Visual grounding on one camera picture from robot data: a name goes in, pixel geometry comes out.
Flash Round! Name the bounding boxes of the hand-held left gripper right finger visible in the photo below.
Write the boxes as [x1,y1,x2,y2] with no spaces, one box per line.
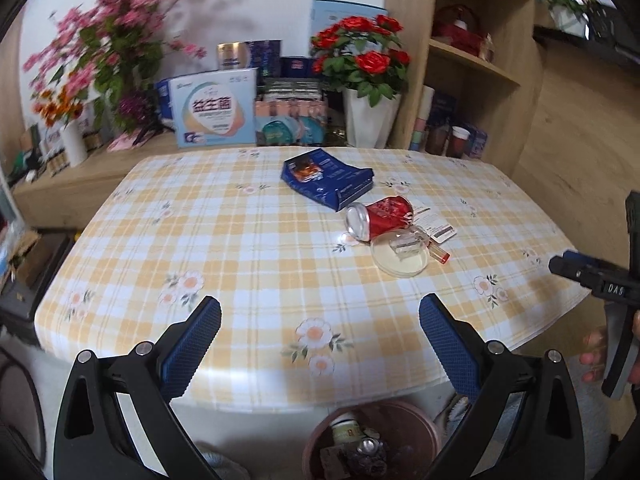
[418,294,587,480]

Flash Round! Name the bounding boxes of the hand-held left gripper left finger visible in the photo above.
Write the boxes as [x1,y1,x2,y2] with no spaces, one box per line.
[52,296,223,480]

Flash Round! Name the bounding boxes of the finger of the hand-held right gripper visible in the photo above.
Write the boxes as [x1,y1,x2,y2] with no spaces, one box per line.
[548,254,586,293]

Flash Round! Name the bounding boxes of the brown waste bin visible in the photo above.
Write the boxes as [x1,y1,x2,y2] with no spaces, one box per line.
[304,401,444,480]

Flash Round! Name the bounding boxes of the small red tube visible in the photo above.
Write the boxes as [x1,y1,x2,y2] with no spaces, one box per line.
[424,240,452,264]

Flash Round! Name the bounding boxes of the round clear plastic lid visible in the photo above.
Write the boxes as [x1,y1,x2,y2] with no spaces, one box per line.
[371,232,432,277]

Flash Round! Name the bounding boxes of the small clear plastic case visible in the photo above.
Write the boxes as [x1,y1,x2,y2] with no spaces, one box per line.
[389,227,432,257]

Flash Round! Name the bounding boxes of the white printed card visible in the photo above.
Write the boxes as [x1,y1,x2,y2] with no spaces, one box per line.
[407,206,458,242]

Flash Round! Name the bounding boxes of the red drink can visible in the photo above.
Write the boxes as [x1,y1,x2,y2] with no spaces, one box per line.
[345,196,417,242]

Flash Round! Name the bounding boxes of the dark blue cardboard box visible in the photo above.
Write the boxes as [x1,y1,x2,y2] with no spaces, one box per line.
[281,149,376,211]

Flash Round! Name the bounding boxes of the person's right hand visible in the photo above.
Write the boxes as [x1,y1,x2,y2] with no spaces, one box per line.
[580,327,609,384]

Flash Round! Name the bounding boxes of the pale blue fuzzy slipper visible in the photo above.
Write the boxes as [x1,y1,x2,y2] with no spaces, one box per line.
[432,392,474,437]
[192,441,252,480]

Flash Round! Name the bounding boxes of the yellow plaid floral tablecloth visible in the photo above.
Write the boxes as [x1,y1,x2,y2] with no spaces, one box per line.
[34,146,597,403]

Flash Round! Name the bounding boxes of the silver drink can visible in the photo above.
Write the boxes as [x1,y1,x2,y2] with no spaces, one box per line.
[356,437,387,463]

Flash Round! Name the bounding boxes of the white jar with green label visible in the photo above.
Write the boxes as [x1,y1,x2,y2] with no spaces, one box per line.
[331,416,367,445]

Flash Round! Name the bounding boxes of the small blue box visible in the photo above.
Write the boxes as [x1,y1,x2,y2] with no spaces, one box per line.
[467,124,489,159]

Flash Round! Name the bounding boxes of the black suitcase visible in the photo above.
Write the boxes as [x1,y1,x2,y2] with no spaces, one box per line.
[0,231,77,347]

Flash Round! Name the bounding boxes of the brown cup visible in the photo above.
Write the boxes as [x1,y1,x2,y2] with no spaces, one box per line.
[425,125,451,157]

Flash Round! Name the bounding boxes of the wooden shelf unit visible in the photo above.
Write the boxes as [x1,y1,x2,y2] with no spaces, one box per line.
[384,0,547,181]

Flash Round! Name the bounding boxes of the low wooden cabinet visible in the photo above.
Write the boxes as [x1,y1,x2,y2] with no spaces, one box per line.
[10,130,261,233]

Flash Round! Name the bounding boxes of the stack of pastel cups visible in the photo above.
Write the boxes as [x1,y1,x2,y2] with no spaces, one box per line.
[408,85,436,152]

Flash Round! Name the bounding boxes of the pink cloth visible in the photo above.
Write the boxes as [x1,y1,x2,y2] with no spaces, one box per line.
[106,127,162,154]

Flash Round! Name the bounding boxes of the row of small brown bottles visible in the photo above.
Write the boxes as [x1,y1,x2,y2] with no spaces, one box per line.
[39,149,69,174]

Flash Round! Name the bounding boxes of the white ribbed vase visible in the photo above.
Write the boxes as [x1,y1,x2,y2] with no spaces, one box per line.
[60,119,89,168]

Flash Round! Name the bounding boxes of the white and blue carton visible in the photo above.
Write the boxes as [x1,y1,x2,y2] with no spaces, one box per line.
[169,68,259,149]

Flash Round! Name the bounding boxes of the white flower pot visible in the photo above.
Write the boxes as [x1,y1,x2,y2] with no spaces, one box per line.
[341,87,403,150]

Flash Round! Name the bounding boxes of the purple flowers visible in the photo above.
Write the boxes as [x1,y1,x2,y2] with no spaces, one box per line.
[116,91,154,129]

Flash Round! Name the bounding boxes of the shrink-wrapped pink bottle pack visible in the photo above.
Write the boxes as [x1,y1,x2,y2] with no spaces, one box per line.
[254,97,329,147]

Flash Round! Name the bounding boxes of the orange flowers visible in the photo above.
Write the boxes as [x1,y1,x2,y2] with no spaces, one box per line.
[31,86,85,130]

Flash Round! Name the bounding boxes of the red rose bouquet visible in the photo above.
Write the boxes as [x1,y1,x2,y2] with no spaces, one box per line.
[310,14,412,109]

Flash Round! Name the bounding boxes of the silver box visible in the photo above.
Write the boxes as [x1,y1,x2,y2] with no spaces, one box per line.
[216,42,251,72]

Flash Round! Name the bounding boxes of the dark purple box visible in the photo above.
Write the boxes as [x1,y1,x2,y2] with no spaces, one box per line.
[248,39,282,81]

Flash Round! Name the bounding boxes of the pink blossom arrangement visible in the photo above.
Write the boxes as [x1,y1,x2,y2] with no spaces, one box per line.
[22,0,236,128]

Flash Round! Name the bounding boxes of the light blue tall box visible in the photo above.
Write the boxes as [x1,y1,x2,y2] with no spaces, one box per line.
[310,0,391,53]

